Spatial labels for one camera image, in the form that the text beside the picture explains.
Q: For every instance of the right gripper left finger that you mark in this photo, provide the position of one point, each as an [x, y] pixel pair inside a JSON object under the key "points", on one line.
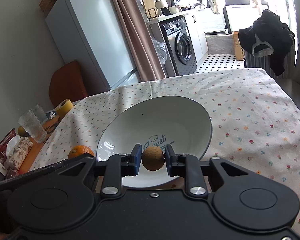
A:
{"points": [[56, 203]]}

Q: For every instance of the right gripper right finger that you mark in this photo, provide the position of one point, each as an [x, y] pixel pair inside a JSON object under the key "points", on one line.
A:
{"points": [[240, 197]]}

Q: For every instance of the medium orange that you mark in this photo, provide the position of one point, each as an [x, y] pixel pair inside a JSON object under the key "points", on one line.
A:
{"points": [[79, 150]]}

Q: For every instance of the small tan round fruit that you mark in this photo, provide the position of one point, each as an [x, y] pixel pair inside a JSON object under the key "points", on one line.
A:
{"points": [[153, 158]]}

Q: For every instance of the white kitchen cabinet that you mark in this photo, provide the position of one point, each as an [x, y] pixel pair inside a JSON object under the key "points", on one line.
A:
{"points": [[200, 23]]}

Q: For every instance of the red snack package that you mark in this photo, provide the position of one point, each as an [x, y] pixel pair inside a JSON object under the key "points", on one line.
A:
{"points": [[3, 148]]}

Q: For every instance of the floral tissue pack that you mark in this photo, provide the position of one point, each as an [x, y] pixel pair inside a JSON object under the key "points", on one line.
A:
{"points": [[17, 150]]}

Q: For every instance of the clear drinking glass front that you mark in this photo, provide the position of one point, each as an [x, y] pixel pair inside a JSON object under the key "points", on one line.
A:
{"points": [[32, 126]]}

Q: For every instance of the clear drinking glass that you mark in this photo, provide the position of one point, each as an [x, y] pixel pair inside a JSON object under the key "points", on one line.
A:
{"points": [[40, 114], [32, 126]]}

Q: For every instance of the floral white tablecloth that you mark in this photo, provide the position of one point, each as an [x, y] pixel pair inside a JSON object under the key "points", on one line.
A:
{"points": [[255, 124]]}

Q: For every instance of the clear drinking glass back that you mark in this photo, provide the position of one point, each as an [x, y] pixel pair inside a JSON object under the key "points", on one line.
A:
{"points": [[40, 114]]}

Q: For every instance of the yellow tape roll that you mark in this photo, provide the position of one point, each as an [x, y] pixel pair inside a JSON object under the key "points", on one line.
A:
{"points": [[63, 108]]}

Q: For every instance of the orange wooden chair back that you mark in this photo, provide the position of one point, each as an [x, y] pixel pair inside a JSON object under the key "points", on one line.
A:
{"points": [[67, 83]]}

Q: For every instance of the white ceramic bowl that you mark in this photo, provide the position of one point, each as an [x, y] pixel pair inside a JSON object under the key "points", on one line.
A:
{"points": [[179, 121]]}

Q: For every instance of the cardboard box on floor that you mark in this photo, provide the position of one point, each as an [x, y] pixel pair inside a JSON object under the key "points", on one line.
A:
{"points": [[239, 52]]}

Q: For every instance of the grey washing machine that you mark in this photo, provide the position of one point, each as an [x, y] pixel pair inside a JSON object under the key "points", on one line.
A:
{"points": [[178, 41]]}

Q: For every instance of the black clothes pile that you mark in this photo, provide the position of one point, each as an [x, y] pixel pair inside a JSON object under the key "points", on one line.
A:
{"points": [[268, 37]]}

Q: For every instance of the clear plastic bag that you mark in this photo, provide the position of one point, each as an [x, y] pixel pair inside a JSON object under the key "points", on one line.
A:
{"points": [[161, 50]]}

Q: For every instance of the pink curtain left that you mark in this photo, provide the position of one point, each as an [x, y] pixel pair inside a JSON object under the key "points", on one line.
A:
{"points": [[139, 40]]}

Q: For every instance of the white refrigerator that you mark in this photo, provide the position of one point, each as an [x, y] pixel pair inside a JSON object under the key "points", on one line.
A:
{"points": [[89, 32]]}

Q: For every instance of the wicker basket on fridge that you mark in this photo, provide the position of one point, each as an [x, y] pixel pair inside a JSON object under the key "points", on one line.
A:
{"points": [[46, 6]]}

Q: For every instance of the wooden cutting board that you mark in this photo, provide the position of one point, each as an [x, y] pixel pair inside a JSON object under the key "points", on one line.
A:
{"points": [[150, 8]]}

